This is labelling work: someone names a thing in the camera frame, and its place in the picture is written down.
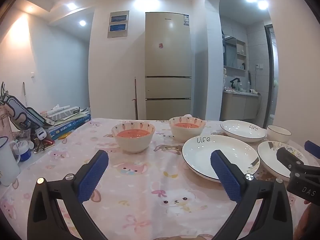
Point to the white hair dryer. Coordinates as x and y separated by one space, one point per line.
253 91

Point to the black faucet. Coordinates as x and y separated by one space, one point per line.
234 82

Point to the small white ribbed bowl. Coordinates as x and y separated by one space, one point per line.
277 137

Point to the pink cartoon printed tablecloth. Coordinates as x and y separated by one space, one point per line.
140 192

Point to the bathroom mirror cabinet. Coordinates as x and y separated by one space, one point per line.
233 52

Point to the carrot print pink bowl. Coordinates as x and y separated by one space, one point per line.
186 133
132 145

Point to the wall electrical panel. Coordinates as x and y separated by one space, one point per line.
118 24

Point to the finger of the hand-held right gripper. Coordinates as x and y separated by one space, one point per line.
312 148
287 160

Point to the thin metal rod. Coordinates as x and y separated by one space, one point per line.
25 92

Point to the beige refrigerator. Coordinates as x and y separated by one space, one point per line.
167 55

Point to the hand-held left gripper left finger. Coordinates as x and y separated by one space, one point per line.
92 175

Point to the dark door frame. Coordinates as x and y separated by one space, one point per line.
268 75

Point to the dark snack packet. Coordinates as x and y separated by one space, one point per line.
42 145

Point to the white figurine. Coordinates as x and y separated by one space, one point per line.
225 76

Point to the white striped box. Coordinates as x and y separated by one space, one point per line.
63 112

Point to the stack of papers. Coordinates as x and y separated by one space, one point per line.
77 116

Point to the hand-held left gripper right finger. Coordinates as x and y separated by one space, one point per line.
225 177

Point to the bathroom vanity cabinet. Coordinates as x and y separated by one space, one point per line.
240 105

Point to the cartoon cardboard cutout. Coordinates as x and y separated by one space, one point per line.
20 112

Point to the blue book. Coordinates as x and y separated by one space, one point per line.
72 126

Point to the pink clear jar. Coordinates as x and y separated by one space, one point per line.
5 125

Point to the small white jar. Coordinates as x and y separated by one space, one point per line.
23 151

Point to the white enamel mug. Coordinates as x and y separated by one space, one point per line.
7 162

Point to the white cartoon print plate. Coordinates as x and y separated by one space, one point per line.
200 155
268 157
240 130

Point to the wall socket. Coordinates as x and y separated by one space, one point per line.
259 66

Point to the small white gadget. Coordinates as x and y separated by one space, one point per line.
40 133

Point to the white refrigerator label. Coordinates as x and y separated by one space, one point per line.
185 20

